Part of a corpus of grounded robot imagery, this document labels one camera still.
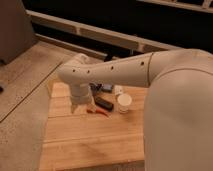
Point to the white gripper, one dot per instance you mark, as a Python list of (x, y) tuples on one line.
[(80, 94)]

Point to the small blue grey object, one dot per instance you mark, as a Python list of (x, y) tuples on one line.
[(107, 88)]

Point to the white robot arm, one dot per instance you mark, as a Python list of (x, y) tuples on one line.
[(178, 108)]

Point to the grey cabinet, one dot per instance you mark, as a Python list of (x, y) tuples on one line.
[(16, 31)]

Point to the small white object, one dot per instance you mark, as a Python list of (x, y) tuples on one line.
[(118, 90)]

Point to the white window frame rail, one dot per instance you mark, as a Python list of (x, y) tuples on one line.
[(99, 34)]

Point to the red orange pepper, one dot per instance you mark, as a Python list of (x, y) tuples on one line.
[(97, 111)]

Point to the black rectangular block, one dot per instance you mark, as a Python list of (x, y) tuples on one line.
[(104, 103)]

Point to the white paper cup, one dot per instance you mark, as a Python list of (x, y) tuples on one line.
[(124, 101)]

